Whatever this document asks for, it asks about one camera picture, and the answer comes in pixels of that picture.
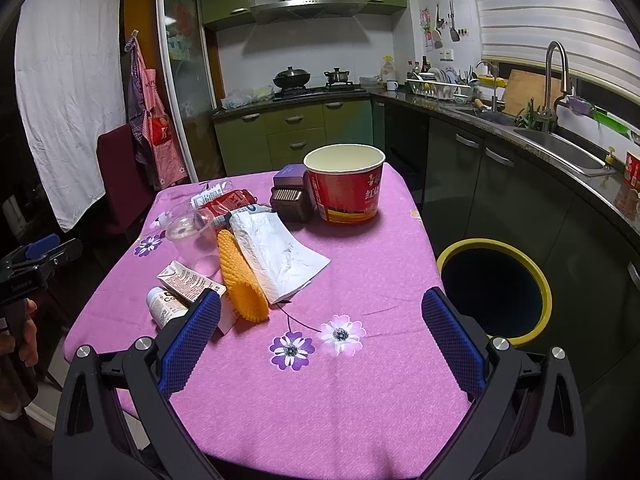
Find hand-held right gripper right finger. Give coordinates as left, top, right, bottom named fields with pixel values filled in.
left=420, top=287, right=587, bottom=480

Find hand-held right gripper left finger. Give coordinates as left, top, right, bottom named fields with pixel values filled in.
left=52, top=288, right=223, bottom=480

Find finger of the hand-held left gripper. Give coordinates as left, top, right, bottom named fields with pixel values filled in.
left=20, top=234, right=63, bottom=261
left=35, top=237, right=84, bottom=273

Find small white brown bottle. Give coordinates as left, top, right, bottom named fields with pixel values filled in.
left=146, top=286, right=190, bottom=330

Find white brown drink carton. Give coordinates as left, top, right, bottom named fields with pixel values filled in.
left=156, top=261, right=240, bottom=336

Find yellow rimmed trash bin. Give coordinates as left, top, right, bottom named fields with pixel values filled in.
left=436, top=238, right=553, bottom=348

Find orange foam net sleeve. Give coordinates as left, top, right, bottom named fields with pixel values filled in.
left=216, top=229, right=271, bottom=323

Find clear plastic cup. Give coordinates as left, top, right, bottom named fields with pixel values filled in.
left=165, top=208, right=217, bottom=267

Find crushed clear plastic bottle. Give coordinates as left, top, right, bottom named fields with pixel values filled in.
left=156, top=181, right=258, bottom=233

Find white paper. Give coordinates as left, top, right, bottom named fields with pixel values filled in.
left=229, top=210, right=332, bottom=306

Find red snack wrapper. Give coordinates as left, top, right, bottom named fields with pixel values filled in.
left=197, top=189, right=257, bottom=223

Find brown plastic tray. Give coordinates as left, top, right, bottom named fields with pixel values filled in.
left=270, top=186, right=317, bottom=225

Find red instant noodle bowl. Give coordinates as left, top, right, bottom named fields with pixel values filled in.
left=303, top=144, right=387, bottom=224

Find purple cardboard box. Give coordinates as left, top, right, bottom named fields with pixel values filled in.
left=273, top=164, right=310, bottom=192

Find person's left hand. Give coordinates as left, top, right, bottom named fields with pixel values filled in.
left=0, top=299, right=40, bottom=368

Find maroon chair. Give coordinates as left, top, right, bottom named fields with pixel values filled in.
left=96, top=125, right=156, bottom=238

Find pink floral tablecloth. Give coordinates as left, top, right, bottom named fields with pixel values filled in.
left=64, top=162, right=481, bottom=480

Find white hanging cloth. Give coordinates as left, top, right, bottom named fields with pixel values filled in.
left=15, top=0, right=126, bottom=233

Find dark green base cabinets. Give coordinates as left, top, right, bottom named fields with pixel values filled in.
left=372, top=100, right=640, bottom=461

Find red checked apron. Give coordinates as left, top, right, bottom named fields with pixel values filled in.
left=134, top=67, right=188, bottom=190

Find purple checked apron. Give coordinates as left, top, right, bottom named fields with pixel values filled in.
left=124, top=30, right=151, bottom=161

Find glass sliding door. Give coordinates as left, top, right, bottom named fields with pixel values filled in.
left=156, top=0, right=226, bottom=191

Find steel kitchen sink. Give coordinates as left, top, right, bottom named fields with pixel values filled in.
left=512, top=127, right=618, bottom=176

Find clear plastic bags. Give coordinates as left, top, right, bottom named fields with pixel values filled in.
left=220, top=86, right=275, bottom=110

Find green leafy vegetables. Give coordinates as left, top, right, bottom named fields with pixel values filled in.
left=515, top=100, right=553, bottom=131

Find green base cabinet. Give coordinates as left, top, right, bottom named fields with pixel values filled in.
left=214, top=99, right=375, bottom=178

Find dark stone countertop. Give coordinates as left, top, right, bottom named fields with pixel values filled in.
left=212, top=89, right=640, bottom=261

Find white dish rack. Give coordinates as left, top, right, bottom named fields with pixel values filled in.
left=406, top=67, right=473, bottom=103

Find small steel faucet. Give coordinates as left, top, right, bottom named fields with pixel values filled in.
left=475, top=60, right=500, bottom=112

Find wooden cutting board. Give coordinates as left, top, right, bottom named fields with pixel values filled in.
left=501, top=69, right=563, bottom=118

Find purple faucet hanger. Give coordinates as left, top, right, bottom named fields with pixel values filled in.
left=562, top=95, right=596, bottom=116

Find green plastic item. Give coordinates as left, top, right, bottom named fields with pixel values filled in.
left=592, top=110, right=631, bottom=136

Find tall steel faucet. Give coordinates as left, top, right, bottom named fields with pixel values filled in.
left=540, top=41, right=573, bottom=133

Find black wok with lid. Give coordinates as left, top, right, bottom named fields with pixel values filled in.
left=272, top=66, right=312, bottom=90

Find black gas stove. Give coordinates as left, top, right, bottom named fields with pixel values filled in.
left=272, top=85, right=367, bottom=98

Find hanging kitchen brush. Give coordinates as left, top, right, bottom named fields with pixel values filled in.
left=432, top=4, right=446, bottom=50

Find white window blind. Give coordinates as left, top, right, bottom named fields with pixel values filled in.
left=470, top=0, right=640, bottom=91

